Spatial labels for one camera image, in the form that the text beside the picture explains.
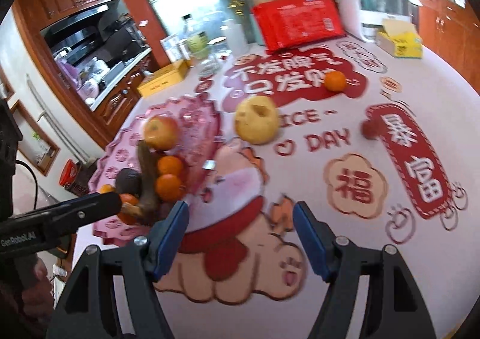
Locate yellow tin box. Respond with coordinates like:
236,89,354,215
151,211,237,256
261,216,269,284
137,60,190,97

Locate red lidded basket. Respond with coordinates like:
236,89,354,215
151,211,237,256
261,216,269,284
58,159,78,187

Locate red lychee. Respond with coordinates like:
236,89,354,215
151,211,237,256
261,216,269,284
360,120,382,140

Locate overripe brown banana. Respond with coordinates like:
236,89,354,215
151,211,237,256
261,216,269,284
128,140,160,224

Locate left hand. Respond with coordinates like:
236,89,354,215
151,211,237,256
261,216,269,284
22,258,54,316

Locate small glass jar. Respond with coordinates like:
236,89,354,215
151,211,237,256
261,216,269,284
208,36,231,61

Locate yellow tissue box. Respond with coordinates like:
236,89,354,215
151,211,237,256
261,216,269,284
376,20,423,59

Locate pink plastic fruit bowl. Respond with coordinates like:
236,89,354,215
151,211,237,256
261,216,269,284
88,94,224,248

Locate dark avocado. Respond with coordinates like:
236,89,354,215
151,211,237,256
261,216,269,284
115,168,143,198

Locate plastic bottle green label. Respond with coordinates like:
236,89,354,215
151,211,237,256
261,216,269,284
182,14,209,59

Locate red snack package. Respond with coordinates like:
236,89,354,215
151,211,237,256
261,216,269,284
252,0,345,53

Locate small mandarin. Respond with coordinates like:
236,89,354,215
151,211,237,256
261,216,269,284
98,184,115,193

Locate white squeeze bottle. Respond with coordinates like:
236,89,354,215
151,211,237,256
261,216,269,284
222,19,249,57

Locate large orange mandarin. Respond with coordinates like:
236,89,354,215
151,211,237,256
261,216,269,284
157,155,184,176

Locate red yellow apple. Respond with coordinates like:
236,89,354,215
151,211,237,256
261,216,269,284
143,115,180,151

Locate yellow pear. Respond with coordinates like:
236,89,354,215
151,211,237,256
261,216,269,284
233,96,280,145

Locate clear glass cup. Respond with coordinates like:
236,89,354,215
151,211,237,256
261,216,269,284
195,47,220,78

